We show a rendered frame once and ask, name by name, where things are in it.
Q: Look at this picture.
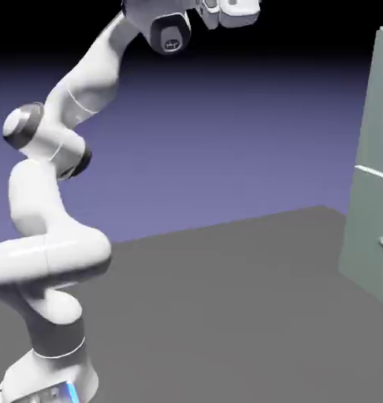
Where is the grey-green cabinet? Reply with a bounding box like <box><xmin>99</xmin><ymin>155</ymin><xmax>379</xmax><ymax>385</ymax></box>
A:
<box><xmin>337</xmin><ymin>26</ymin><xmax>383</xmax><ymax>312</ymax></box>

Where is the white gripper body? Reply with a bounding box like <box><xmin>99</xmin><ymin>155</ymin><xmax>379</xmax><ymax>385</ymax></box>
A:
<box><xmin>218</xmin><ymin>0</ymin><xmax>262</xmax><ymax>29</ymax></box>

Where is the grey-green drawer front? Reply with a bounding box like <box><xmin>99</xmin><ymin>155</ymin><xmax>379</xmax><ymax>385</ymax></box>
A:
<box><xmin>355</xmin><ymin>27</ymin><xmax>383</xmax><ymax>181</ymax></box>
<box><xmin>337</xmin><ymin>166</ymin><xmax>383</xmax><ymax>312</ymax></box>

